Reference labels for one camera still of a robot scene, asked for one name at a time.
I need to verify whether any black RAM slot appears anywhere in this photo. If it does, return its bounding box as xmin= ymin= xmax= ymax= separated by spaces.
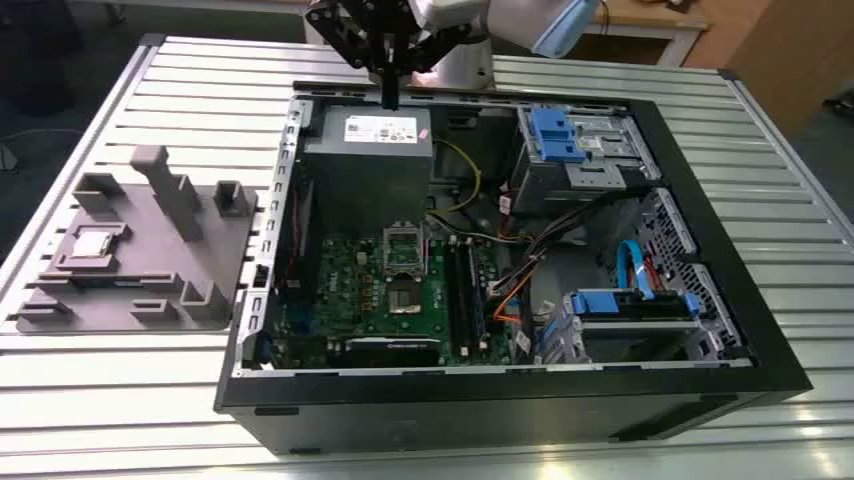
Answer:
xmin=463 ymin=239 xmax=483 ymax=353
xmin=471 ymin=239 xmax=492 ymax=353

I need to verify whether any black cable bundle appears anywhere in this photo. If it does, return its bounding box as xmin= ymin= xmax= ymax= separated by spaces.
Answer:
xmin=492 ymin=187 xmax=653 ymax=296

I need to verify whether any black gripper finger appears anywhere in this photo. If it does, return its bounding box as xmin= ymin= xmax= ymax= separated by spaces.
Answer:
xmin=304 ymin=0 xmax=394 ymax=110
xmin=391 ymin=29 xmax=488 ymax=110

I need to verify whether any wooden cabinet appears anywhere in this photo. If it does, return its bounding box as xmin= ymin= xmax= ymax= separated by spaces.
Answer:
xmin=686 ymin=0 xmax=854 ymax=136

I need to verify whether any blue drive bay latch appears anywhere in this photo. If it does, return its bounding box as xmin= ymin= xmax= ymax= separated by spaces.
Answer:
xmin=530 ymin=107 xmax=588 ymax=164

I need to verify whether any silver CPU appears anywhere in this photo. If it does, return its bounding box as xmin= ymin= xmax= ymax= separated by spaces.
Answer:
xmin=69 ymin=232 xmax=120 ymax=259

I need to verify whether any wooden desk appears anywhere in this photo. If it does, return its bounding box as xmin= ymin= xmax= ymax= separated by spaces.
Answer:
xmin=492 ymin=0 xmax=713 ymax=66

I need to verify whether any hard disk in blue carrier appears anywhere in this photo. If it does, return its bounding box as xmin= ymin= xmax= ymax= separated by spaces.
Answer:
xmin=563 ymin=288 xmax=702 ymax=326

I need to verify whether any white black wire bundle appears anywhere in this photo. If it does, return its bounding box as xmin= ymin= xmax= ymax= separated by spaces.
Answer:
xmin=430 ymin=219 xmax=535 ymax=246

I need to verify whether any orange wire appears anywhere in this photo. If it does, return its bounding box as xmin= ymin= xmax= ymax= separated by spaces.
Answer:
xmin=492 ymin=259 xmax=535 ymax=321

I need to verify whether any green motherboard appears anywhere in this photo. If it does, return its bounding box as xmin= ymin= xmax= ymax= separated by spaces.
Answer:
xmin=276 ymin=234 xmax=528 ymax=369

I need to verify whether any blue wire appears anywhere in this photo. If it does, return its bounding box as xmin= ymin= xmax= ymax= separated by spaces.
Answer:
xmin=617 ymin=239 xmax=662 ymax=301

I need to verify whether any metal disk bay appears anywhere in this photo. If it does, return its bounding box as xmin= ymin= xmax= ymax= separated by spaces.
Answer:
xmin=532 ymin=287 xmax=759 ymax=369

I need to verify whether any CPU socket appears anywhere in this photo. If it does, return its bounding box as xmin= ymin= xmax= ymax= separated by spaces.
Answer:
xmin=384 ymin=279 xmax=428 ymax=316

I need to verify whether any black graphics card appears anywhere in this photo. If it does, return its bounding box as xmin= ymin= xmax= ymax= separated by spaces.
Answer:
xmin=343 ymin=335 xmax=443 ymax=369

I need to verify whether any red black twisted wire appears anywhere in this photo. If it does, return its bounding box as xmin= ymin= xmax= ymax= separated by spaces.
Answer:
xmin=279 ymin=174 xmax=316 ymax=291

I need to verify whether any metal drive cage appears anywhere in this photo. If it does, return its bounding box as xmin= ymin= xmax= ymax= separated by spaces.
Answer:
xmin=512 ymin=102 xmax=663 ymax=217

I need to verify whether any black PC case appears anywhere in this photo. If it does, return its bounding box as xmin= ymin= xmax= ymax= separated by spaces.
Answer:
xmin=212 ymin=79 xmax=814 ymax=455

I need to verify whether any yellow wire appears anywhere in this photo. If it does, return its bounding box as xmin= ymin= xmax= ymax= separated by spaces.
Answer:
xmin=426 ymin=138 xmax=486 ymax=216

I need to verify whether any metal socket cover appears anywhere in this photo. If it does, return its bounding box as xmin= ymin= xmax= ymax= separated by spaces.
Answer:
xmin=380 ymin=220 xmax=428 ymax=279

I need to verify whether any grey power supply unit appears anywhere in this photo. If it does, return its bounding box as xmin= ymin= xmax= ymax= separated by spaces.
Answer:
xmin=296 ymin=105 xmax=435 ymax=241

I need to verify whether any grey parts rack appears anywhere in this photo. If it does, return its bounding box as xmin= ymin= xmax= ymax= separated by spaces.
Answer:
xmin=12 ymin=144 xmax=262 ymax=334

